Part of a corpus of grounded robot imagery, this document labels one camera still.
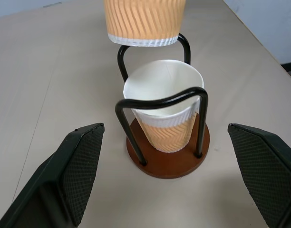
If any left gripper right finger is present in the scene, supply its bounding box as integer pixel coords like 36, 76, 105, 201
227, 123, 291, 228

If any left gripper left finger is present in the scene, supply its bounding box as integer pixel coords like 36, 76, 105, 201
0, 123, 106, 228

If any tan ribbed paper cup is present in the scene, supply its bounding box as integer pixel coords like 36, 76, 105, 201
123, 59, 205, 153
103, 0, 186, 48

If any black wire cup holder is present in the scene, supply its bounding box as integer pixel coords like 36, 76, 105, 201
115, 32, 211, 179

